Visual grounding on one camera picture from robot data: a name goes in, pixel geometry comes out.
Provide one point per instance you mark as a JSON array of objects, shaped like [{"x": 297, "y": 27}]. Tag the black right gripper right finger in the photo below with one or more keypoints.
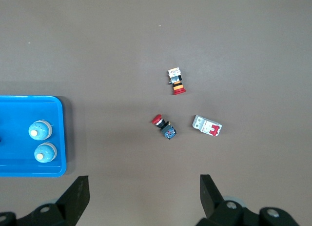
[{"x": 209, "y": 196}]

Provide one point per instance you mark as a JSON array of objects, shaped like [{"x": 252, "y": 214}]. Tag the white red circuit breaker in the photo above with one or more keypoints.
[{"x": 207, "y": 126}]

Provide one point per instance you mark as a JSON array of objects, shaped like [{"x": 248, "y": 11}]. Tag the blue plastic tray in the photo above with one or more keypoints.
[{"x": 14, "y": 113}]

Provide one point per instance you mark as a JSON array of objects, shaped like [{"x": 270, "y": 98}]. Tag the red button blue base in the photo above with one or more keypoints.
[{"x": 164, "y": 127}]

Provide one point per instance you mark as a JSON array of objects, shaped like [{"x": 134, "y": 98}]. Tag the light blue bell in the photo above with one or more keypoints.
[
  {"x": 40, "y": 130},
  {"x": 45, "y": 152}
]

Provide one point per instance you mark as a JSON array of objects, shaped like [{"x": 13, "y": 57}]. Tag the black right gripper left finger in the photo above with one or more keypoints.
[{"x": 75, "y": 196}]

